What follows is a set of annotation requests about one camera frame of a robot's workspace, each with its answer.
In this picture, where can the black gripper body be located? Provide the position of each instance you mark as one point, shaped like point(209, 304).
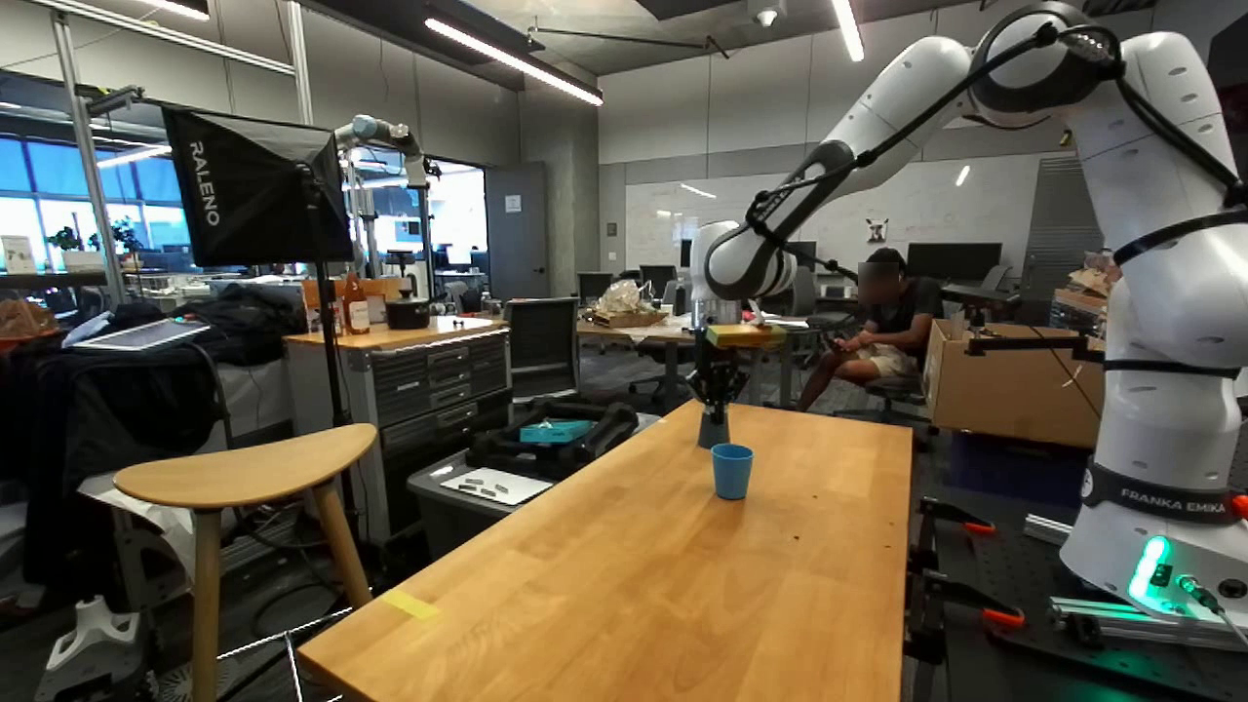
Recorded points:
point(717, 372)

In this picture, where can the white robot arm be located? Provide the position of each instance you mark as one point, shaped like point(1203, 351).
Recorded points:
point(1162, 520)

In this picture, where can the dark blue upside-down cup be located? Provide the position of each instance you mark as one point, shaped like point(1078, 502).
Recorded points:
point(713, 429)

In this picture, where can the light blue upright cup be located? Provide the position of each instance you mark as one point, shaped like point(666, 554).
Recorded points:
point(733, 469)

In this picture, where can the seated person in black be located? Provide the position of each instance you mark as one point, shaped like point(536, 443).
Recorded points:
point(895, 334)

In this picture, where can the cardboard box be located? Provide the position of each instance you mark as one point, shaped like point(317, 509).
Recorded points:
point(1012, 378)

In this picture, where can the grey drawer cabinet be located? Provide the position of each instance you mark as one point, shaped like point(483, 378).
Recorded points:
point(425, 387)

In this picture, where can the yellow tape strip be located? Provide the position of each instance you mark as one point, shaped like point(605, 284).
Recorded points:
point(412, 604)

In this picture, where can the black softbox light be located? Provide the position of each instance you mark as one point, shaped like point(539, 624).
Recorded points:
point(258, 193)

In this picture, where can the wooden stool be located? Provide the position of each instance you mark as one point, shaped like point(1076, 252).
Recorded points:
point(245, 477)

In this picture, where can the orange-handled black clamp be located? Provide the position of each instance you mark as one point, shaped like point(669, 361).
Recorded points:
point(937, 512)
point(932, 598)

